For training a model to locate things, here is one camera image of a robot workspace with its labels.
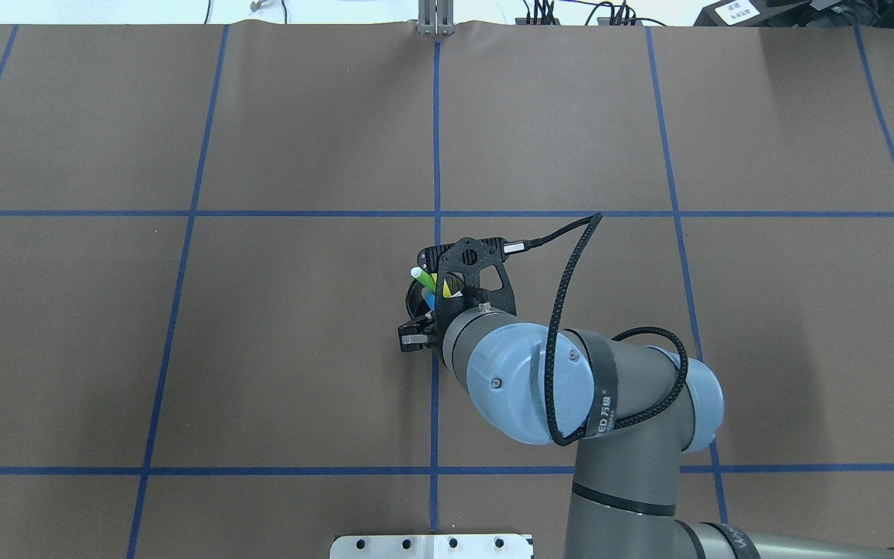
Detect black mesh pen cup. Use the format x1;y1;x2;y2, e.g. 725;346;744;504
405;279;432;319

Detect green marker pen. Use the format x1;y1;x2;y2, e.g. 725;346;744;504
409;266;437;296

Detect yellow marker pen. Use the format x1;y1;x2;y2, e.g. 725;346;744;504
441;273;465;298

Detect blue marker pen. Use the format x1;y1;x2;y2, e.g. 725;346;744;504
420;290;436;312

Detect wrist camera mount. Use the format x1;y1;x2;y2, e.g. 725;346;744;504
416;237;529;314

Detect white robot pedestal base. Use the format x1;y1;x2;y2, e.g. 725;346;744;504
329;533;535;558

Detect black braided camera cable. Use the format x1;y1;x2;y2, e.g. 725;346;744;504
503;213;689;448

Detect aluminium frame post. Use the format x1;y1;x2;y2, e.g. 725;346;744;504
416;0;456;36

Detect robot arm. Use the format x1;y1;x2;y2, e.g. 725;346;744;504
398;280;894;558

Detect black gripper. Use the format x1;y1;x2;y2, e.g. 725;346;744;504
397;286;490;353

